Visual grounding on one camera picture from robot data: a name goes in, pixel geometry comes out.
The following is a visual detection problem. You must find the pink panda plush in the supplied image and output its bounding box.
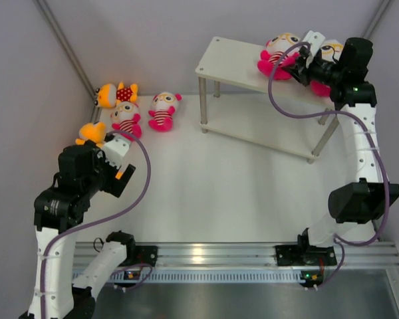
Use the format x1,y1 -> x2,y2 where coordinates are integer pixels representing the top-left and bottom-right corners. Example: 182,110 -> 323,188
257,33 -> 300,80
148,92 -> 183,132
110,102 -> 142,140
311,39 -> 346,98

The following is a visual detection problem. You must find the orange plush polka dress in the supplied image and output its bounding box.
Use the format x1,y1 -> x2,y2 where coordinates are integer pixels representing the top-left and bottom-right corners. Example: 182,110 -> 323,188
115,171 -> 123,179

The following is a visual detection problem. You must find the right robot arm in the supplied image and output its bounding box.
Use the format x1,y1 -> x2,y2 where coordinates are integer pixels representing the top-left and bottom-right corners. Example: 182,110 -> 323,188
286,31 -> 399,264

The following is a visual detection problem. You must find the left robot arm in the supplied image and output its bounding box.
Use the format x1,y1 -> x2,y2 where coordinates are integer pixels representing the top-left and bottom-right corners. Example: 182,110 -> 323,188
22,136 -> 137,318

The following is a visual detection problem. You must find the white two-tier shelf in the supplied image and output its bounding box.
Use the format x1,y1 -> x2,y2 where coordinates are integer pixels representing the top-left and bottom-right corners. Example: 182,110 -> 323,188
196,37 -> 338,163

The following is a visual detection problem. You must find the orange plush left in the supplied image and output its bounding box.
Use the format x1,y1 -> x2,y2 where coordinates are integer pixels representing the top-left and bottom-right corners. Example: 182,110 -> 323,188
75,122 -> 106,148

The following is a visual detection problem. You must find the orange plush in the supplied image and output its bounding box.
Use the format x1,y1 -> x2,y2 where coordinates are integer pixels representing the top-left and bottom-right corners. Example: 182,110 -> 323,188
75,122 -> 106,148
94,82 -> 138,108

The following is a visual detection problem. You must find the orange plush rear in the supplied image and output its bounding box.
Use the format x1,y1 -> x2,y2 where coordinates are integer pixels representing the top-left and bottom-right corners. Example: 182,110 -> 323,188
94,82 -> 138,108

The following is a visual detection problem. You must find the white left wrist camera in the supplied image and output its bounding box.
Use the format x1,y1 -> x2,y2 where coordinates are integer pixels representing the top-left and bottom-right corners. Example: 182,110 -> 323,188
102,134 -> 131,169

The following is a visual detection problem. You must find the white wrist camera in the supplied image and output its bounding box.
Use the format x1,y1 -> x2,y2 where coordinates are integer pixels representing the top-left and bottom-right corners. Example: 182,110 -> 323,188
302,30 -> 326,58
102,134 -> 131,169

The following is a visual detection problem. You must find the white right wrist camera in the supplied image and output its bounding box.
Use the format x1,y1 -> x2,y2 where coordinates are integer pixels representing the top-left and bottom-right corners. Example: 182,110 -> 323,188
302,30 -> 326,58

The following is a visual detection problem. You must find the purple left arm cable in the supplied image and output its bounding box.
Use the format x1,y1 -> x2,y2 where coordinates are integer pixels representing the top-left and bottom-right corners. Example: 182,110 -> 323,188
39,130 -> 152,319

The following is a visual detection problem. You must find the aluminium left frame rail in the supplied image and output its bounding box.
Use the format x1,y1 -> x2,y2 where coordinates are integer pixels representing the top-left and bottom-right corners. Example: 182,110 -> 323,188
87,106 -> 101,124

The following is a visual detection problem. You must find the white slotted cable duct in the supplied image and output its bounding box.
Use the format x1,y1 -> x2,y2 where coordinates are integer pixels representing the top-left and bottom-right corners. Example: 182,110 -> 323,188
108,269 -> 305,284

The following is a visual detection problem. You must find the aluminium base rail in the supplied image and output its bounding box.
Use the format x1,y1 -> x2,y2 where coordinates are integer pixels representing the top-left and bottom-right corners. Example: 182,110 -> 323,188
72,241 -> 399,270

